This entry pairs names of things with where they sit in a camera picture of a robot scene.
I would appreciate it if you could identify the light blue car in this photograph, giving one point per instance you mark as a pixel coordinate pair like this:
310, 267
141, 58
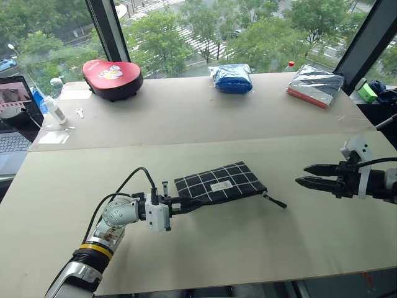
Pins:
7, 64

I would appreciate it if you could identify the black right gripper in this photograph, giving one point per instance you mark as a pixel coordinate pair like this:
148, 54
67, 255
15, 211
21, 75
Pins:
347, 180

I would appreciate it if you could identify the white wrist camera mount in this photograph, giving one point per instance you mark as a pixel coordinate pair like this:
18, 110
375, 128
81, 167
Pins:
359, 149
158, 217

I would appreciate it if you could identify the green box-shaped gadget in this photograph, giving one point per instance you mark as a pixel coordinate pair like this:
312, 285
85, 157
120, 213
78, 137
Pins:
367, 92

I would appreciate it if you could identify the laptop computer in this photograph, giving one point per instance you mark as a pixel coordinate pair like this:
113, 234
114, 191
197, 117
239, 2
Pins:
12, 142

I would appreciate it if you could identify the black grid pencil pouch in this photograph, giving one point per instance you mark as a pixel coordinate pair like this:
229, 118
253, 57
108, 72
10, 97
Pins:
223, 183

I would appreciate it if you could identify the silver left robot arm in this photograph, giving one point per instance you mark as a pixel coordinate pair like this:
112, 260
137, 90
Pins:
118, 214

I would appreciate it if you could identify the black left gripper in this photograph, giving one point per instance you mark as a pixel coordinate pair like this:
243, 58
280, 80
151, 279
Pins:
173, 201

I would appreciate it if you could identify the grey clothing pack, red edge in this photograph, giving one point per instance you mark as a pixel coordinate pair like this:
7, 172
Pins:
316, 85

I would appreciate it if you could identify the black window frame post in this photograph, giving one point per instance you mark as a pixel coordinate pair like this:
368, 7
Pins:
108, 31
363, 46

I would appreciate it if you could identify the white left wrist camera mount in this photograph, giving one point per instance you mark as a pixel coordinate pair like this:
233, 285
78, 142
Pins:
158, 217

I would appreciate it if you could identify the clear bottle with red cap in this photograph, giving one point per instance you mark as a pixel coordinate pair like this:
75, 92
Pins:
291, 65

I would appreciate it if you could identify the blue cloth in plastic bag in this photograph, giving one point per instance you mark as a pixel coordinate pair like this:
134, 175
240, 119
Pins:
232, 78

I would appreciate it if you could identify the grey-green round container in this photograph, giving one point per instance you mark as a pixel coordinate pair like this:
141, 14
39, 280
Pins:
56, 84

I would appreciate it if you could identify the clear plastic sheet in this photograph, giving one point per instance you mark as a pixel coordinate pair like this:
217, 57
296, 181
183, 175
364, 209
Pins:
52, 136

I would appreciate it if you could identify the dark blue crumpled cloth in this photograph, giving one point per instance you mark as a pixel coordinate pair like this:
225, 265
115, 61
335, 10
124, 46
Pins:
384, 91

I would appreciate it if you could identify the small white key-shaped piece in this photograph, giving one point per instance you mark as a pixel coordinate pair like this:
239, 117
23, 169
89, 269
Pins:
80, 113

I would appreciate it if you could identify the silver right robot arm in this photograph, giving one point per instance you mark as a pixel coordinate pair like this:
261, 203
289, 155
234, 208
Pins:
384, 183

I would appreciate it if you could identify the small white squeeze bottle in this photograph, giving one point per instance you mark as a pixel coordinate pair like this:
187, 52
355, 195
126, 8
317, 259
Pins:
56, 111

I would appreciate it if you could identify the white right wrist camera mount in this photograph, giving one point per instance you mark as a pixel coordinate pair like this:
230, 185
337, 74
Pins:
359, 149

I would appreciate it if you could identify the blue plastic bag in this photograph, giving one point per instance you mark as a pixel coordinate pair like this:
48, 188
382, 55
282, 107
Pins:
38, 99

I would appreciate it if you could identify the red heart-shaped case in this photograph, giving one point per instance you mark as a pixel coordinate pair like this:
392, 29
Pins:
113, 77

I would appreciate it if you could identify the black rod with grey tip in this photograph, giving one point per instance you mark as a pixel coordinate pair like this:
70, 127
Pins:
386, 121

